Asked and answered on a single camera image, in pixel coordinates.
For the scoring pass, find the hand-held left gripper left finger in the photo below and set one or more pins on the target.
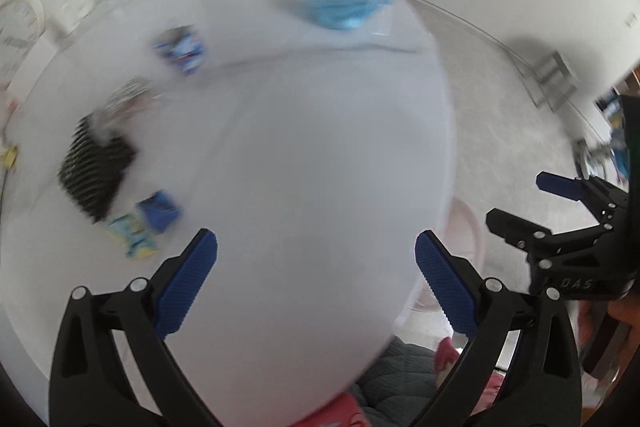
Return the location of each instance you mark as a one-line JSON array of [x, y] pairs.
[[185, 287]]

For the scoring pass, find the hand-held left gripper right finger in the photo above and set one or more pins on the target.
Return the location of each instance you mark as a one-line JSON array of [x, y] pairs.
[[447, 287]]

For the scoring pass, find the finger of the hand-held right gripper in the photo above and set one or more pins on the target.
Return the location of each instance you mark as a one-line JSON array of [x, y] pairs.
[[560, 186], [520, 227]]

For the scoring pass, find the person's right hand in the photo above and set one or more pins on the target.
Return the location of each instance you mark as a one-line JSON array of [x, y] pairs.
[[629, 318]]

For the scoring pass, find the grey metal floor gadget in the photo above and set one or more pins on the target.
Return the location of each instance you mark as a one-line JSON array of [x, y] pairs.
[[595, 157]]

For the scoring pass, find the pink cloth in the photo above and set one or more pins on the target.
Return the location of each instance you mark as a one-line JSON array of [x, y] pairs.
[[345, 409], [445, 352]]

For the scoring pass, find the grey quilted pants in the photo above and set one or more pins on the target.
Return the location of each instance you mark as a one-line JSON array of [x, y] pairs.
[[395, 372]]

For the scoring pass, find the black foam net sleeve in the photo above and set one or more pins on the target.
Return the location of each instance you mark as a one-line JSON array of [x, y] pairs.
[[92, 167]]

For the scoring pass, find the silver blue snack wrapper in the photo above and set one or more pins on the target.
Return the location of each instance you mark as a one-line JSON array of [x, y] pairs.
[[182, 49]]

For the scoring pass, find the blue face mask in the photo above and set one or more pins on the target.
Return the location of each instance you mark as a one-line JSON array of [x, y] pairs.
[[340, 9]]

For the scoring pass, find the metal frame stool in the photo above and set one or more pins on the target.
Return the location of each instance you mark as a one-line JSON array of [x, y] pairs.
[[555, 72]]

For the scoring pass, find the white wall socket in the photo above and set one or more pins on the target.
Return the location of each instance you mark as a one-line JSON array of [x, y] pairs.
[[632, 21]]

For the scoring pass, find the round white wall clock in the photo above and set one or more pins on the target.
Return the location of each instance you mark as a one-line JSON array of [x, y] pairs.
[[17, 24]]

